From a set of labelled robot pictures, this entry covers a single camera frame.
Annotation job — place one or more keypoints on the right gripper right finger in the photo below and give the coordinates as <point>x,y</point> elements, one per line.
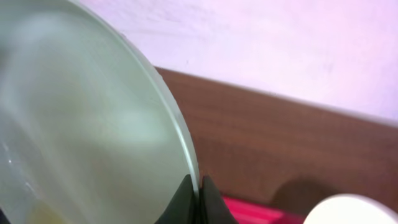
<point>213,209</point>

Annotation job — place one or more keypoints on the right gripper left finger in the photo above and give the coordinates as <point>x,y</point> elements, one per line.
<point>181,209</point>

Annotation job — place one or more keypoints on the light green plate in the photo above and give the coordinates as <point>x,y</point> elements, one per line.
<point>90,132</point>

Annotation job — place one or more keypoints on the red tray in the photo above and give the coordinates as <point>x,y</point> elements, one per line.
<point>250,213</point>

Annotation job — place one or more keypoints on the white plate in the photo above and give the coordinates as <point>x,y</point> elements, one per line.
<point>350,209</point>

